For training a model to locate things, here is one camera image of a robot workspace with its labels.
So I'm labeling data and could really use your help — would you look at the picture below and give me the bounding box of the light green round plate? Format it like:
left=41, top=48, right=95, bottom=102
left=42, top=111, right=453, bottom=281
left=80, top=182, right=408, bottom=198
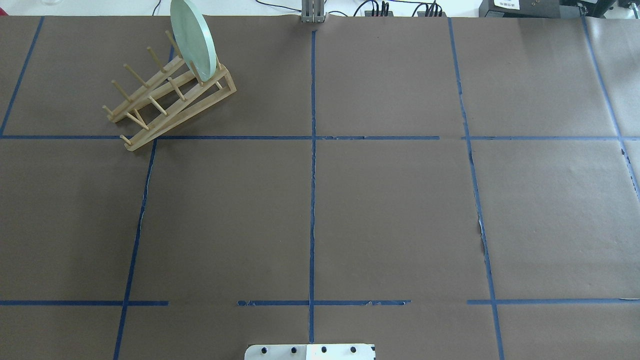
left=170, top=0, right=218, bottom=82

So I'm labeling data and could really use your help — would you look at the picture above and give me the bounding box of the black computer box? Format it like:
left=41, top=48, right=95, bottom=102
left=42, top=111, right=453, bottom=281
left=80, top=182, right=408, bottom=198
left=478, top=0, right=583, bottom=19

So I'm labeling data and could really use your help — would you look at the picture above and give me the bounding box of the brown paper table cover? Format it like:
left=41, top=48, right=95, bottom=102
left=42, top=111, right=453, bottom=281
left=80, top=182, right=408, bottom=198
left=1, top=15, right=639, bottom=360

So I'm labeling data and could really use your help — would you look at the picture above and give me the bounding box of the wooden dish rack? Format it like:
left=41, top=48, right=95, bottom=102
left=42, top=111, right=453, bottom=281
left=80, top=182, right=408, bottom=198
left=102, top=30, right=237, bottom=152

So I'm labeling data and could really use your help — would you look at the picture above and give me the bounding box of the white camera mast with base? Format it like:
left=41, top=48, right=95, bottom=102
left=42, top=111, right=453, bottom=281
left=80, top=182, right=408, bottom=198
left=244, top=343, right=377, bottom=360

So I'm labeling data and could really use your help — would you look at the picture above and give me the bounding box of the aluminium frame post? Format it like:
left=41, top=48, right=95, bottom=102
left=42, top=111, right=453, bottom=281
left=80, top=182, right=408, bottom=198
left=301, top=0, right=327, bottom=24

